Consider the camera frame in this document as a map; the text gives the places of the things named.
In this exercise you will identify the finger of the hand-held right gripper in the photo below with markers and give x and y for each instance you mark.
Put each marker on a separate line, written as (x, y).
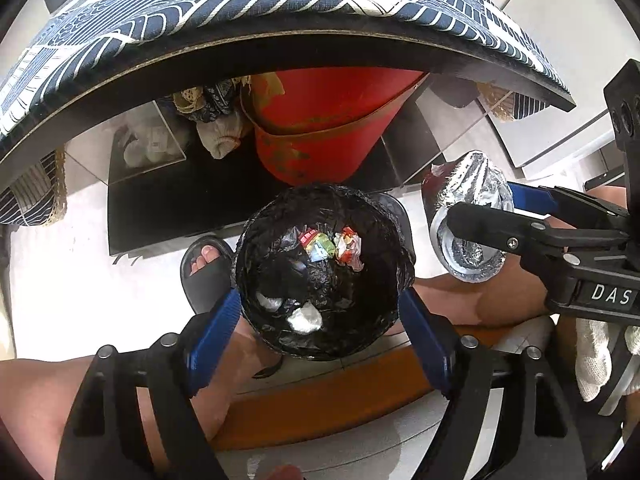
(535, 196)
(490, 225)

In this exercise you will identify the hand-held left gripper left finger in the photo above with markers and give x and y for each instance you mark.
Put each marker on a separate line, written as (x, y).
(215, 330)

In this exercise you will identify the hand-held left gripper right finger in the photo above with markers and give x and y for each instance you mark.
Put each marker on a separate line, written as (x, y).
(425, 340)

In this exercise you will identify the silver foil bag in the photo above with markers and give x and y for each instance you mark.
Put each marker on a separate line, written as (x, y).
(475, 262)

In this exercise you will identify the black-lined waste bin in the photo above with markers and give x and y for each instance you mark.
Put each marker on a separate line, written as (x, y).
(280, 270)

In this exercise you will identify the large white plastic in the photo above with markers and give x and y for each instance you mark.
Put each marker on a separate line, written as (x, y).
(305, 319)

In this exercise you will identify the pink wrapper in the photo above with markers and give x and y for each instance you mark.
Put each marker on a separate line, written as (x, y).
(350, 252)

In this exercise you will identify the light blue wrapper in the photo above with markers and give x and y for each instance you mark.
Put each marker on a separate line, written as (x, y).
(314, 255)

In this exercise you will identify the green wrapper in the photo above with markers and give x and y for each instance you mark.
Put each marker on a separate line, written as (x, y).
(327, 246)

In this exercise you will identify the person's right hand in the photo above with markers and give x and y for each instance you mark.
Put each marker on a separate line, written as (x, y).
(592, 355)

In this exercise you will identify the black slipper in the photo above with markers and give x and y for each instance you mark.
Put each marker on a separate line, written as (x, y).
(400, 215)
(207, 280)

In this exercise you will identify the person's right leg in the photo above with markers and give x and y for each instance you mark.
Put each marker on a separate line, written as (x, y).
(500, 300)

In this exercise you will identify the person's leg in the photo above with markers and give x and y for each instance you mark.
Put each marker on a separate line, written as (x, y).
(500, 300)
(35, 400)

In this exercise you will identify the white refrigerator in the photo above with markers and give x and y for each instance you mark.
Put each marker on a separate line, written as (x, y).
(550, 35)

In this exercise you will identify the red bucket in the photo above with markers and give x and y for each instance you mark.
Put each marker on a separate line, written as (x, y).
(325, 150)

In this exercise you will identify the person's left leg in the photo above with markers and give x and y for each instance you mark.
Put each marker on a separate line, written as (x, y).
(35, 400)

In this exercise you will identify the beige knit sock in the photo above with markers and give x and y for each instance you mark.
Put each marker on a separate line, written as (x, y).
(220, 135)

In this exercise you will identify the patterned cloth bundle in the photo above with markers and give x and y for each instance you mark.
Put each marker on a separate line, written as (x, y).
(210, 97)

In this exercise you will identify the blue patterned tablecloth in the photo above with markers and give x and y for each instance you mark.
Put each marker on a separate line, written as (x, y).
(150, 25)

